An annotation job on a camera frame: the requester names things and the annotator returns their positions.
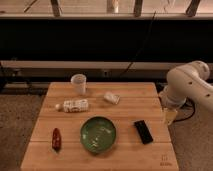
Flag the green ceramic bowl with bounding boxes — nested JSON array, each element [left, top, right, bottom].
[[80, 116, 116, 154]]

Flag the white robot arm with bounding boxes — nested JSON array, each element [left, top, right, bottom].
[[159, 61, 213, 125]]

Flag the white plastic bottle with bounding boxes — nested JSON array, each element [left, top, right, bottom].
[[55, 99, 89, 113]]

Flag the black hanging cable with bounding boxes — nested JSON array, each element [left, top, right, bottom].
[[119, 11, 157, 78]]

